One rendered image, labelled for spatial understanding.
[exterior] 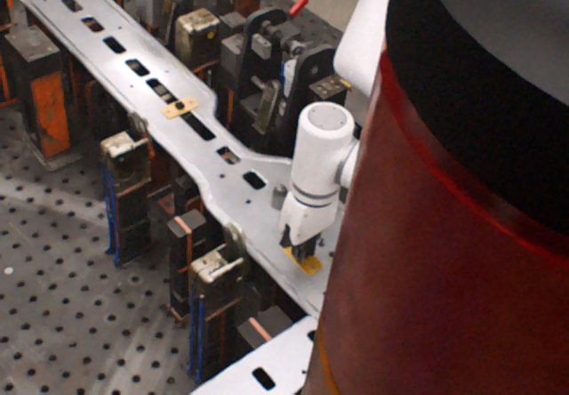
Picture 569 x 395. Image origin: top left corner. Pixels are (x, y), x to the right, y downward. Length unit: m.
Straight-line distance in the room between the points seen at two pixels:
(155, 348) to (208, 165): 0.40
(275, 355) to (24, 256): 0.74
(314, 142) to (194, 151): 0.48
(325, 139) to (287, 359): 0.38
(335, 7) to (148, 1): 2.10
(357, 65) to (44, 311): 0.90
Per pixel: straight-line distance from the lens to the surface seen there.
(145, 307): 1.71
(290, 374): 1.29
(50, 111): 1.92
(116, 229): 1.70
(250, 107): 1.76
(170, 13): 1.86
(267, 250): 1.43
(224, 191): 1.52
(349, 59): 1.21
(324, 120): 1.17
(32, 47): 1.84
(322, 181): 1.22
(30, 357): 1.68
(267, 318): 1.37
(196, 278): 1.35
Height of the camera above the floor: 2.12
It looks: 46 degrees down
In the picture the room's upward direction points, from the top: 8 degrees clockwise
